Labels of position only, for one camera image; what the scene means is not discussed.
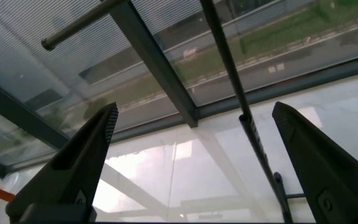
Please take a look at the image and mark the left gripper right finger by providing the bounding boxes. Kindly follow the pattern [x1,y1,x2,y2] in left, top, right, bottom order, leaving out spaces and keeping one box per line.
[272,101,358,224]

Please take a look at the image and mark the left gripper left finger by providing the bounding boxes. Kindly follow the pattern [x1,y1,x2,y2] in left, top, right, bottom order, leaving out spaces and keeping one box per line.
[5,102,119,223]

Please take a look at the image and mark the black clothes rack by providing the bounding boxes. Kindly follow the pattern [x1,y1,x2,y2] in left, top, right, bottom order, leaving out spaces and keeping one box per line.
[41,0,306,224]

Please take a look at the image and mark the window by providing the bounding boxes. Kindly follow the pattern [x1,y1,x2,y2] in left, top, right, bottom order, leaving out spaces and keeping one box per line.
[0,0,358,179]

